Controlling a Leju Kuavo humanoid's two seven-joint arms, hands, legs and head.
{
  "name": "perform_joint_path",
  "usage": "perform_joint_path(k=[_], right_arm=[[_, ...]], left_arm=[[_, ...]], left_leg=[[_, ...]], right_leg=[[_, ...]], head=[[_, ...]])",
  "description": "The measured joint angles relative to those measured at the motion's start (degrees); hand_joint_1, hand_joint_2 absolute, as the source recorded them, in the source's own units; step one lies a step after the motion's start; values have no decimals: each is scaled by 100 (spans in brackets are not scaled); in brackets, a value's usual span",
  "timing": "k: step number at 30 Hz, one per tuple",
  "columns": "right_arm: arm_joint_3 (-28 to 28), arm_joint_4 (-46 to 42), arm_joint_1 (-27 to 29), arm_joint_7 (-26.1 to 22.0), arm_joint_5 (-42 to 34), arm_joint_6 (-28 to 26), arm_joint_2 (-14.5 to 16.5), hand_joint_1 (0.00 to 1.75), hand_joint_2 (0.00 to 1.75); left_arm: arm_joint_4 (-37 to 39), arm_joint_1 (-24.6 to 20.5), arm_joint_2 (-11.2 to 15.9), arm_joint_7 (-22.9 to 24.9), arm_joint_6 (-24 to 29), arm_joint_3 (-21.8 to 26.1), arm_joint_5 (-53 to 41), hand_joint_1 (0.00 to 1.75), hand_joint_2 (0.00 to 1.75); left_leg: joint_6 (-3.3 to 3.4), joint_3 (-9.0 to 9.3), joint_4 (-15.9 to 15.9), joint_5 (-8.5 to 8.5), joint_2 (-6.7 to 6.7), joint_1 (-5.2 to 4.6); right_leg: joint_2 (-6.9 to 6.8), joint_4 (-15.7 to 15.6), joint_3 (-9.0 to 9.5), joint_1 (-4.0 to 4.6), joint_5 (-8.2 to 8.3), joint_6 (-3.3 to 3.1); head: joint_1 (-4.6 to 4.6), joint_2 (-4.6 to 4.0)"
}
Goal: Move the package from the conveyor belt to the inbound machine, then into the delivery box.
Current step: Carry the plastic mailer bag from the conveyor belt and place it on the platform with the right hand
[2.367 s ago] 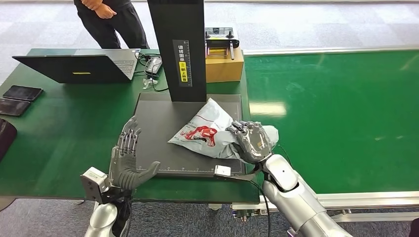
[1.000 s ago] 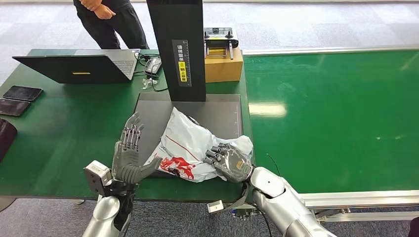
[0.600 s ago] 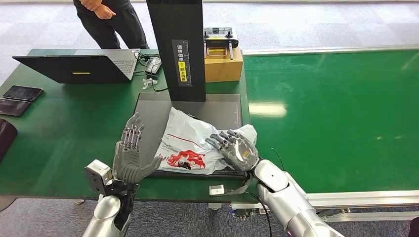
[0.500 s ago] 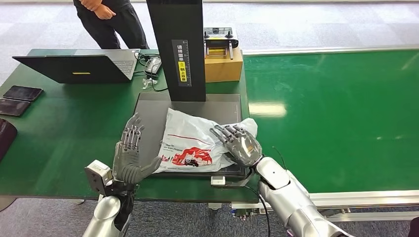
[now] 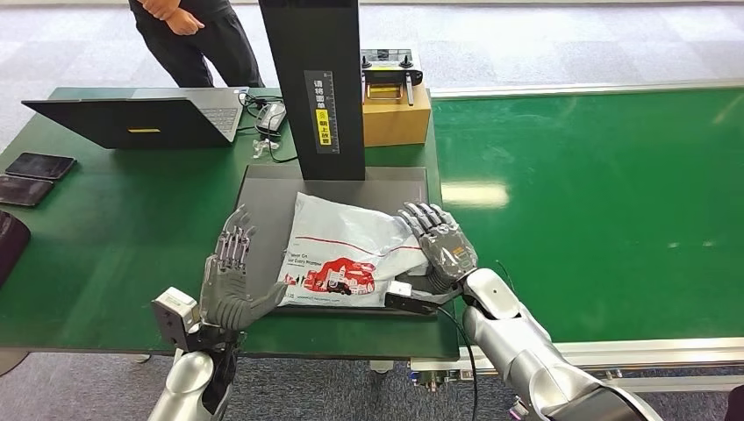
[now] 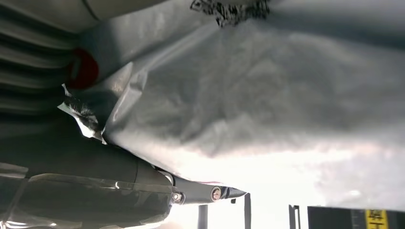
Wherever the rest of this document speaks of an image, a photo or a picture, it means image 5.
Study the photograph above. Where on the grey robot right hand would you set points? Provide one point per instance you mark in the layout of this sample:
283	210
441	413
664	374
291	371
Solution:
447	250

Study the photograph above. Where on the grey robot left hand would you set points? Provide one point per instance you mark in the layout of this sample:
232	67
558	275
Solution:
226	279

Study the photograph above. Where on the white red courier package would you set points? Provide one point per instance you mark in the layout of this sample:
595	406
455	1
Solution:
343	244

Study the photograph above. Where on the person's forearm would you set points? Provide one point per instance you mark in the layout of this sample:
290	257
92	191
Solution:
156	7

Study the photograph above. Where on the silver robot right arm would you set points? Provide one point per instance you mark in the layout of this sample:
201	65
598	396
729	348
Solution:
523	348

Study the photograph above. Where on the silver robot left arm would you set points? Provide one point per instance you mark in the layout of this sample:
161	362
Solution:
186	383

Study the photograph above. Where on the brown cardboard box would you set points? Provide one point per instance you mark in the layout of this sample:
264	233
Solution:
398	125

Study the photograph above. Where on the green conveyor belt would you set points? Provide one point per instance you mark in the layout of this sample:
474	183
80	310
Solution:
581	174

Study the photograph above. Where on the black inbound scanner machine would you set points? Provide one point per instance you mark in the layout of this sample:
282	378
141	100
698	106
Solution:
319	87

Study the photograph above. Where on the green table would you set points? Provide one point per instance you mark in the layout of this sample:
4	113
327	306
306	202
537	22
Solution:
116	232

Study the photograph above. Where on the clear plastic piece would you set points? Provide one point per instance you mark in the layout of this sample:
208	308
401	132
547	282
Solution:
264	148

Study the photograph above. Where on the grey open laptop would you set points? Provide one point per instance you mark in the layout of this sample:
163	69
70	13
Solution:
133	122

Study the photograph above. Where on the yellow black label sticker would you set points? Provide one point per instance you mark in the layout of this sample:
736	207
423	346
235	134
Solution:
321	116

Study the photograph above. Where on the black remote controller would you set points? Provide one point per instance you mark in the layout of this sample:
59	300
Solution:
389	72

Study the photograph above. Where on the dark maroon pouch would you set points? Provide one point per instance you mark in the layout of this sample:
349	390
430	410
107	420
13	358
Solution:
11	247

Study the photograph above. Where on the black smartphone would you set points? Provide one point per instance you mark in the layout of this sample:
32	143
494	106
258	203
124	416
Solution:
39	166
23	190

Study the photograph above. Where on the person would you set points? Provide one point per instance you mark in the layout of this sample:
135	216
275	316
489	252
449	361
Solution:
226	46

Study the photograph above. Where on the person's hand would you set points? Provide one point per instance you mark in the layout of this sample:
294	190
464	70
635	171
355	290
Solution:
185	22

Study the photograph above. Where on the dark rounded object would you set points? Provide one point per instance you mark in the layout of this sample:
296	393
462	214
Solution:
736	407

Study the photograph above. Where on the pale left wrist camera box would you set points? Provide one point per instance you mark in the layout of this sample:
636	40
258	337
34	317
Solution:
174	316

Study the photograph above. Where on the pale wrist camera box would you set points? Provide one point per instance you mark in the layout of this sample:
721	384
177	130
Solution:
174	316
410	302

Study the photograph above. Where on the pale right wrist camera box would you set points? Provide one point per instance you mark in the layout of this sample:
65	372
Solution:
410	302

